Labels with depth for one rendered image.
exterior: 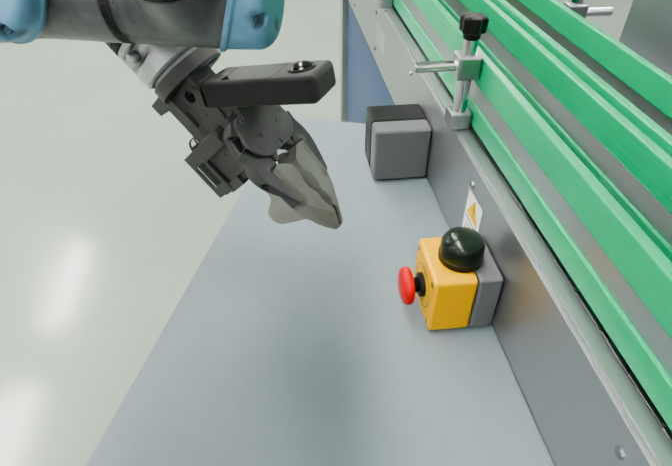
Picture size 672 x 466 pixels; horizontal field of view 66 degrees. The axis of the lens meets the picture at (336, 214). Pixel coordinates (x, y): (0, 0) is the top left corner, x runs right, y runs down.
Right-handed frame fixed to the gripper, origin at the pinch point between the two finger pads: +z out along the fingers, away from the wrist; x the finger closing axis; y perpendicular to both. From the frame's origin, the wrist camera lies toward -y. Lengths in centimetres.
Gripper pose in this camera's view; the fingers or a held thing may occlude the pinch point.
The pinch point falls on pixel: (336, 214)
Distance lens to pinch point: 51.3
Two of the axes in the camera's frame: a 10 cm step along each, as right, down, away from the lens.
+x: -4.0, 5.8, -7.1
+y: -6.5, 3.7, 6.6
